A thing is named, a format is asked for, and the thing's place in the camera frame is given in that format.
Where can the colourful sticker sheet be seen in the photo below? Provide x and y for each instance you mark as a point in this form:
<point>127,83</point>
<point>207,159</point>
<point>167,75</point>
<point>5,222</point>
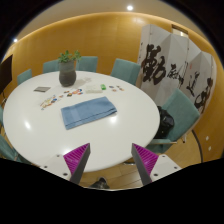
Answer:
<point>48,102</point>

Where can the ceiling lights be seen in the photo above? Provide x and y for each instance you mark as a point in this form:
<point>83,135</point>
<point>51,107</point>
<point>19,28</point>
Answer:
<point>130,7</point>

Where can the small green box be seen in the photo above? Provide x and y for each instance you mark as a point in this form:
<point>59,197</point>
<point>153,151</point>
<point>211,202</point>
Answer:
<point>103,87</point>

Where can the green plant in grey vase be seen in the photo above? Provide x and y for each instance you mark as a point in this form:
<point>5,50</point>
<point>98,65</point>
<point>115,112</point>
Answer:
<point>67,75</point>

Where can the grey flat card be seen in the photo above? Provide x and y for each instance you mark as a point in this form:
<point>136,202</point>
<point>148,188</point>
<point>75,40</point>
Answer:
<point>42,89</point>

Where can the white flat box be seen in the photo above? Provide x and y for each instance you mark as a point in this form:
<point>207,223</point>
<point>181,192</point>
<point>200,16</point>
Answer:
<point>93,88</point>

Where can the orange and blue round sticker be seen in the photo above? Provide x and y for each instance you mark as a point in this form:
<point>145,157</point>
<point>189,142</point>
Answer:
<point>80,93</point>

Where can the dark square sticker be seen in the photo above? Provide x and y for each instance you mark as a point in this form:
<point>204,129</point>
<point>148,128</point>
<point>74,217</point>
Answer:
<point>69,95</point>

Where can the teal chairs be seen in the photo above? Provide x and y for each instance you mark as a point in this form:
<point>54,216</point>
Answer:
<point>125,70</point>

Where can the blue towel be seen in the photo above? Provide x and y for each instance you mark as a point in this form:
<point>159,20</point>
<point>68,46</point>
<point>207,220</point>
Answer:
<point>88,112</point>

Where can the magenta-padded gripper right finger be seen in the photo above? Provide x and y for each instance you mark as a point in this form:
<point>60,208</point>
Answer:
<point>146,159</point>

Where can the white calligraphy folding screen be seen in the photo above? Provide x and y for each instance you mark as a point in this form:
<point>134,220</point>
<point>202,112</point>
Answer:
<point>173,60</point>

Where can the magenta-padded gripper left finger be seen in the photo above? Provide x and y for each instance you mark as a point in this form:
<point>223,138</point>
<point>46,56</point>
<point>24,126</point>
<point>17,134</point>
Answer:
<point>76,158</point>

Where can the black bag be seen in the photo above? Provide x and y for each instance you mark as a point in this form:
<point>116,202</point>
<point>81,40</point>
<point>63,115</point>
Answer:
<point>165,121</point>

